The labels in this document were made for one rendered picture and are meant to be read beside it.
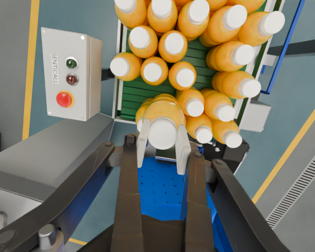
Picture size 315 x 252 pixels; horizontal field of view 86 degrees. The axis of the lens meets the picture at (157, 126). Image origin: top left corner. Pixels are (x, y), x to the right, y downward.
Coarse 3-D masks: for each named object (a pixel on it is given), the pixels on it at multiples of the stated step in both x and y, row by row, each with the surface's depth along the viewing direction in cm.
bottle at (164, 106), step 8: (160, 96) 34; (168, 96) 34; (152, 104) 27; (160, 104) 26; (168, 104) 26; (176, 104) 28; (144, 112) 28; (152, 112) 25; (160, 112) 24; (168, 112) 24; (176, 112) 25; (152, 120) 23; (176, 120) 24; (184, 120) 28; (176, 128) 23
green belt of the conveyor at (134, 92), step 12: (252, 12) 50; (192, 48) 59; (204, 48) 54; (180, 60) 55; (192, 60) 55; (204, 60) 55; (204, 72) 56; (132, 84) 59; (144, 84) 59; (168, 84) 58; (204, 84) 58; (132, 96) 60; (144, 96) 60; (132, 108) 62
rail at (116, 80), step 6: (120, 24) 46; (120, 30) 46; (120, 36) 47; (120, 42) 48; (120, 48) 49; (114, 78) 51; (114, 84) 51; (114, 90) 52; (114, 96) 52; (114, 102) 53; (114, 108) 54; (114, 114) 54
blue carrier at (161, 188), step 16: (144, 160) 57; (144, 176) 49; (160, 176) 50; (176, 176) 51; (144, 192) 43; (160, 192) 44; (176, 192) 45; (208, 192) 47; (144, 208) 38; (160, 208) 40; (176, 208) 40
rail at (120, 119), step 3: (117, 117) 56; (120, 117) 57; (123, 117) 57; (126, 117) 58; (114, 120) 55; (117, 120) 55; (120, 120) 55; (123, 120) 55; (126, 120) 55; (129, 120) 55; (132, 120) 56; (132, 123) 55; (135, 123) 55
